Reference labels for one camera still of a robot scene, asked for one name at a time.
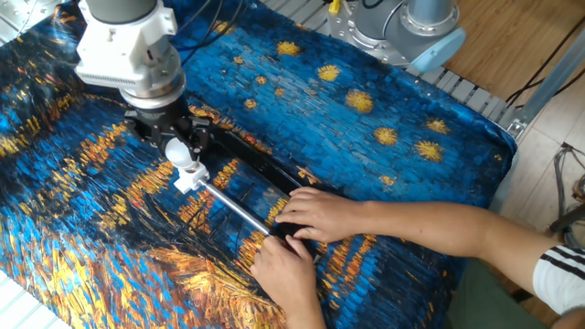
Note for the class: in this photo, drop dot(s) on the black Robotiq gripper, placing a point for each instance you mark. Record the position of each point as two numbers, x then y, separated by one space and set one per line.
163 121

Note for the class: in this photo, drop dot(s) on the white light bulb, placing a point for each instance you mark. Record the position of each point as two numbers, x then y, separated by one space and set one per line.
181 153

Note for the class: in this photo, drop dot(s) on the black C-clamp with metal screw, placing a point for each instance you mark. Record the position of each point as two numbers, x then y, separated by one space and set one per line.
247 187

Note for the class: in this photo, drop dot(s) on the person's left forearm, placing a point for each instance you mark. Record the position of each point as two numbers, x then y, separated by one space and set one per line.
311 315

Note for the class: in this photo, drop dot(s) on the person's right forearm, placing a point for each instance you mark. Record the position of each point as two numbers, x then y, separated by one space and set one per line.
457 228

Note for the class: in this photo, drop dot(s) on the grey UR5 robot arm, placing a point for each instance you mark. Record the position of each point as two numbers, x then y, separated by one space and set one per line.
402 27

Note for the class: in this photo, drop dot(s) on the white bulb socket block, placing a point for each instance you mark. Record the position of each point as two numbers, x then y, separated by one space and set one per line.
190 175

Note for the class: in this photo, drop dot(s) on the person's right hand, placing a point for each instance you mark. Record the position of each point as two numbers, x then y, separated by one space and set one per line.
320 215

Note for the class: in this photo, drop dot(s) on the person's left hand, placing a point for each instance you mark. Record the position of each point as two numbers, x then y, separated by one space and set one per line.
291 270

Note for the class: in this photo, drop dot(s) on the starry night print tablecloth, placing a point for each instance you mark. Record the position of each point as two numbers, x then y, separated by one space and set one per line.
137 238

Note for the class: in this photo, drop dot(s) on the green trousers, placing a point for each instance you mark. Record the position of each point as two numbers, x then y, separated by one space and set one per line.
494 306

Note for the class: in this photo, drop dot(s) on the black metal stand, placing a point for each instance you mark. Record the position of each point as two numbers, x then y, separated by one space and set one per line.
567 201

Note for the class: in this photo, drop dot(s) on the white shirt sleeve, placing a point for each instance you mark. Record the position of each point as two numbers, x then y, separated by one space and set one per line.
561 274

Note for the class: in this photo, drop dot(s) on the light blue post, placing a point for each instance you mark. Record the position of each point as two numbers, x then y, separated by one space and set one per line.
539 110

